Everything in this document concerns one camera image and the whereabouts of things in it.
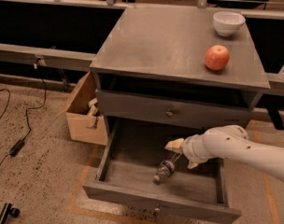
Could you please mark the clear plastic water bottle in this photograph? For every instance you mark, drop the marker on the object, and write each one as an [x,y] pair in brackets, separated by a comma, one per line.
[166,168]

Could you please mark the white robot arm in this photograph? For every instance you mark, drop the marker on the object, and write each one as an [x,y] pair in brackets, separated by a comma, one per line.
[230,143]

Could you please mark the round metal drawer knob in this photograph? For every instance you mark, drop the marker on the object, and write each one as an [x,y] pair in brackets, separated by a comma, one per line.
[169,113]

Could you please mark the closed grey top drawer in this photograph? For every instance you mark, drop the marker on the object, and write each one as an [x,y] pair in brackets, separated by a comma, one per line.
[186,114]

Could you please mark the open grey middle drawer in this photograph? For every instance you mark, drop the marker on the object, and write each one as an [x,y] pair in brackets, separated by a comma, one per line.
[131,158]

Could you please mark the grey wooden drawer cabinet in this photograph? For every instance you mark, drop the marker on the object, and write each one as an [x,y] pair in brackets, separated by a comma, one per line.
[160,51]

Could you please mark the cardboard box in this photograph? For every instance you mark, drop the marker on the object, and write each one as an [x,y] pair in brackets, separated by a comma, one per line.
[82,126]

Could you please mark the white ceramic bowl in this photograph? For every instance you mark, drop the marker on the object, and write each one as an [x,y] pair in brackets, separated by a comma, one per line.
[227,23]

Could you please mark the grey metal rail bench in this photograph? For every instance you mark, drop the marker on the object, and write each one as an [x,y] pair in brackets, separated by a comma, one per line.
[55,58]

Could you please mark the black power adapter with cable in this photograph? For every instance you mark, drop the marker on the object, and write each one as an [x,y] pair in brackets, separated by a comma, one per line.
[16,148]

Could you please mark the black caster bracket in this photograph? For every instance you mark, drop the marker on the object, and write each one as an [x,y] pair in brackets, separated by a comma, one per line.
[8,211]

